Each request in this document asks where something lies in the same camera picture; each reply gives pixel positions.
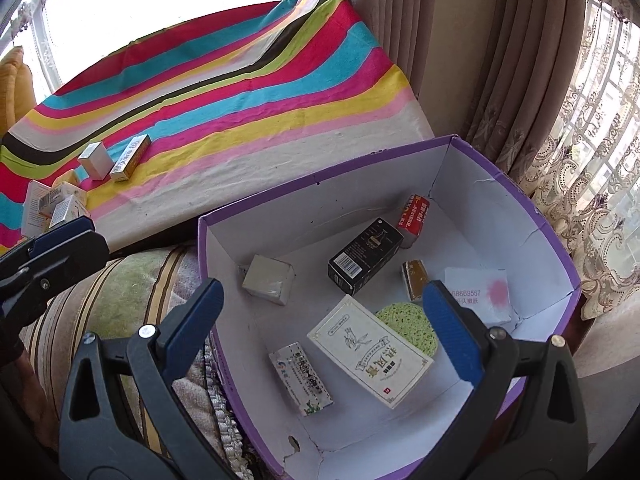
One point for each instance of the embroidered lace curtain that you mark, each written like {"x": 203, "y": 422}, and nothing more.
{"x": 590, "y": 185}

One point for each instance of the small brown gold box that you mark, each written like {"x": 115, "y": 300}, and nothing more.
{"x": 415, "y": 280}

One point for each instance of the green and white narrow box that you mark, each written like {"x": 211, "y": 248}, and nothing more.
{"x": 300, "y": 377}

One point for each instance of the beige green striped towel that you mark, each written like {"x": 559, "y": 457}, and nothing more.
{"x": 140, "y": 280}

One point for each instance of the tall beige and white box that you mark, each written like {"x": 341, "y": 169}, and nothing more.
{"x": 130, "y": 157}

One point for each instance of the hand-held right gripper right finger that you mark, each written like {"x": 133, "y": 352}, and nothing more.
{"x": 452, "y": 340}

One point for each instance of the purple cardboard box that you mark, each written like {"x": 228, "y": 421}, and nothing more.
{"x": 350, "y": 437}

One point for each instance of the green sponge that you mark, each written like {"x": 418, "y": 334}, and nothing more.
{"x": 405, "y": 327}

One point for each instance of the white cardboard box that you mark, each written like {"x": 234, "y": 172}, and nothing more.
{"x": 92, "y": 160}

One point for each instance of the red and silver box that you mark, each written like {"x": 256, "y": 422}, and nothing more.
{"x": 415, "y": 220}

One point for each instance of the colourful striped cloth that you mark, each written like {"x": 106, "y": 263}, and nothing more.
{"x": 225, "y": 110}

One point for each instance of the brown curtain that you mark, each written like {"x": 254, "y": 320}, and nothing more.
{"x": 450, "y": 60}

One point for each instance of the large beige printed box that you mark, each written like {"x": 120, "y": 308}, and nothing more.
{"x": 370, "y": 350}

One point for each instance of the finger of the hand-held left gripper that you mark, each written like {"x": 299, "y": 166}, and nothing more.
{"x": 75, "y": 260}
{"x": 60, "y": 235}

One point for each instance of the black box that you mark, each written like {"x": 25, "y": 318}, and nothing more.
{"x": 362, "y": 255}

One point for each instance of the white box with grey text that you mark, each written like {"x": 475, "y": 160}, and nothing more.
{"x": 67, "y": 212}

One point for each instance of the small white box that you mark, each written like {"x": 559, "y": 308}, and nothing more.
{"x": 267, "y": 280}

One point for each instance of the orange and white barcode box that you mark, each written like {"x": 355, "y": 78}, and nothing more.
{"x": 65, "y": 192}

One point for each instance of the white box with pink mark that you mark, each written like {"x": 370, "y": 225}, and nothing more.
{"x": 480, "y": 295}

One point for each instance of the yellow leather sofa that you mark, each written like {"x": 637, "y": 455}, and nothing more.
{"x": 12, "y": 90}

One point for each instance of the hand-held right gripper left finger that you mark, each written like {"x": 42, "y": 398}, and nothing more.
{"x": 192, "y": 330}

